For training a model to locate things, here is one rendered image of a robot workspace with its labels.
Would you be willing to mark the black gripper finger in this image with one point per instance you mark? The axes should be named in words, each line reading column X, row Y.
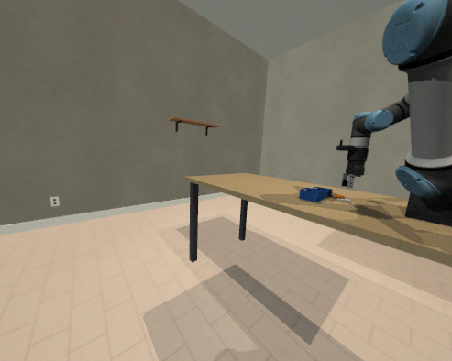
column 344, row 180
column 351, row 180

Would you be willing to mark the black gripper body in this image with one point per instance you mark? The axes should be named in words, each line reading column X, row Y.
column 357, row 154

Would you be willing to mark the blue rack of bins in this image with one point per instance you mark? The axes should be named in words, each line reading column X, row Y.
column 315, row 194

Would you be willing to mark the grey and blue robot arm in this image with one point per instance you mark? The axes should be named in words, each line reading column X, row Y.
column 418, row 38

